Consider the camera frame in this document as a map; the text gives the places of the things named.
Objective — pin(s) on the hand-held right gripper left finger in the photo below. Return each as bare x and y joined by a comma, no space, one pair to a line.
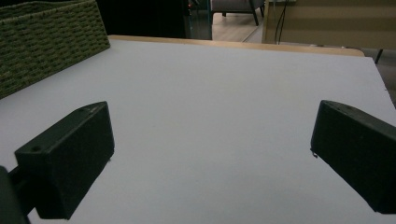
65,161

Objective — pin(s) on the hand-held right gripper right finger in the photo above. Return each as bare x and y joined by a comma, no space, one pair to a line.
358,155

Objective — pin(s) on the green woven basket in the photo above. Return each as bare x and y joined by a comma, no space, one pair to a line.
46,40

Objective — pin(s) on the black tripod stand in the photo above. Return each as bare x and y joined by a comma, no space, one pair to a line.
379,56

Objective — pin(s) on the beige wooden cabinet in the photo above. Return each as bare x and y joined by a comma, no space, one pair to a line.
336,25

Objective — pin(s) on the white table mat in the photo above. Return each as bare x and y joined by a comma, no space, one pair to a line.
202,109

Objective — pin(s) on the wooden table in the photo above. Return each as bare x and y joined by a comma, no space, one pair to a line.
249,45

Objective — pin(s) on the black cabinet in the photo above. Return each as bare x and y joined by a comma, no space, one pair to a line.
140,18

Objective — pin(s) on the grey chair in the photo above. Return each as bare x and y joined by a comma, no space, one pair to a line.
233,6

